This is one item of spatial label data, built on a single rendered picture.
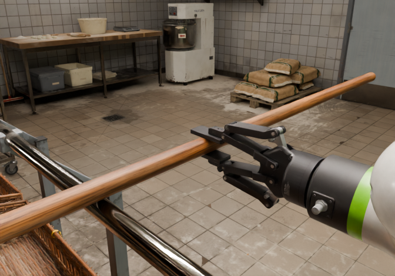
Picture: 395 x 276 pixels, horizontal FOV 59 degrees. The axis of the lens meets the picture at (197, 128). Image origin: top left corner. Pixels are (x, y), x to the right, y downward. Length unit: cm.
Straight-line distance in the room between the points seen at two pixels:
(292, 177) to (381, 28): 485
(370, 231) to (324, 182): 7
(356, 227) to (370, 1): 495
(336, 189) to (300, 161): 7
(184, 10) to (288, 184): 547
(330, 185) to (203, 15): 578
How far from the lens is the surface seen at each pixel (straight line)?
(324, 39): 561
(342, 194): 46
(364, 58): 538
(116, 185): 49
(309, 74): 525
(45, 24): 579
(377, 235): 46
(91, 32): 553
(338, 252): 236
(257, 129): 53
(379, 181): 33
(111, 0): 630
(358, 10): 538
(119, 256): 109
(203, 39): 618
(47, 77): 510
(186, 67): 593
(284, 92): 474
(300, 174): 48
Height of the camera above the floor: 143
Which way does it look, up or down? 21 degrees down
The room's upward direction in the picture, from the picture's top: straight up
